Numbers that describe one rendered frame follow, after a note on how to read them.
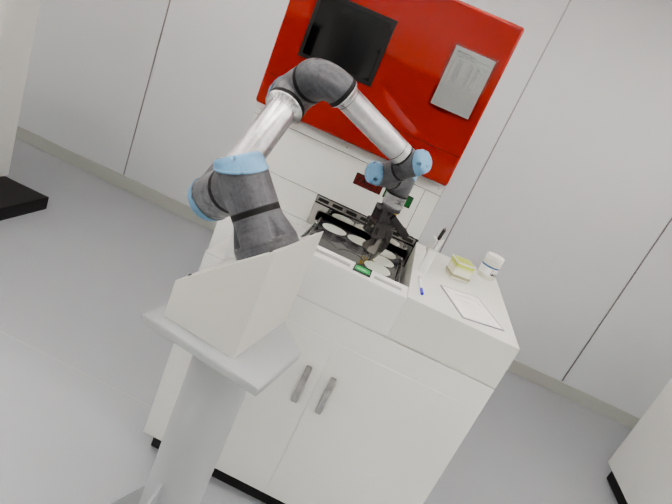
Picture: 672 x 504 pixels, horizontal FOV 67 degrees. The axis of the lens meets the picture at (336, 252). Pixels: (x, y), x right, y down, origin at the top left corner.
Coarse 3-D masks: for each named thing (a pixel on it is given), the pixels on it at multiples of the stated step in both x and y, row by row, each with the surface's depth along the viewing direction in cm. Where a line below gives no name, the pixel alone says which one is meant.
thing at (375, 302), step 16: (224, 256) 153; (320, 256) 148; (336, 256) 154; (320, 272) 149; (336, 272) 148; (352, 272) 147; (304, 288) 151; (320, 288) 150; (336, 288) 149; (352, 288) 148; (368, 288) 147; (384, 288) 146; (400, 288) 152; (320, 304) 151; (336, 304) 150; (352, 304) 149; (368, 304) 148; (384, 304) 147; (400, 304) 147; (352, 320) 151; (368, 320) 150; (384, 320) 149
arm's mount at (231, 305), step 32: (256, 256) 106; (288, 256) 111; (192, 288) 111; (224, 288) 108; (256, 288) 105; (288, 288) 123; (192, 320) 113; (224, 320) 110; (256, 320) 112; (224, 352) 111
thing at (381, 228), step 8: (376, 208) 174; (384, 208) 172; (368, 216) 176; (376, 216) 174; (384, 216) 174; (368, 224) 175; (376, 224) 171; (384, 224) 174; (392, 224) 176; (368, 232) 175; (376, 232) 173; (384, 232) 175; (392, 232) 176
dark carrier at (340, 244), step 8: (320, 224) 197; (312, 232) 184; (328, 232) 192; (320, 240) 180; (328, 240) 183; (336, 240) 187; (344, 240) 191; (328, 248) 176; (336, 248) 179; (344, 248) 182; (352, 248) 186; (360, 248) 190; (344, 256) 175; (352, 256) 178; (360, 256) 181; (368, 256) 185; (360, 264) 174; (392, 272) 180
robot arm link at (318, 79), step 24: (312, 72) 134; (336, 72) 134; (312, 96) 137; (336, 96) 136; (360, 96) 139; (360, 120) 141; (384, 120) 144; (384, 144) 146; (408, 144) 150; (408, 168) 152
